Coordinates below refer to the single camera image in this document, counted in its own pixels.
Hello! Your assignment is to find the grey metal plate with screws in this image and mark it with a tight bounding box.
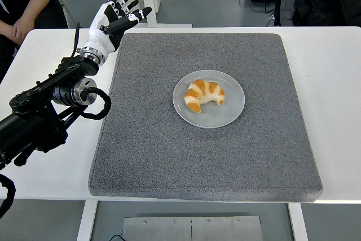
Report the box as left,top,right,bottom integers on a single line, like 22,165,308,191
122,216,263,241

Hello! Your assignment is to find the grey speckled mat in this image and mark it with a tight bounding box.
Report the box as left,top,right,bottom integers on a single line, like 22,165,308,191
88,33,323,203

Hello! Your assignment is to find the person's hand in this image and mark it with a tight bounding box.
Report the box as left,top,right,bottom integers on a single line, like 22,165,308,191
12,16,31,46

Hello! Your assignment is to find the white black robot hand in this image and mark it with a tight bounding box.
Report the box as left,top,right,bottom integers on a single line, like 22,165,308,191
81,0,152,55

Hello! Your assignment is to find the grey round plate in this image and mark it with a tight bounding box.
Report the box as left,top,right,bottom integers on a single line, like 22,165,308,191
172,69,245,129

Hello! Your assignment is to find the croissant bread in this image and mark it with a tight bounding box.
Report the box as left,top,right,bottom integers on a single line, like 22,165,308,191
184,78,226,114

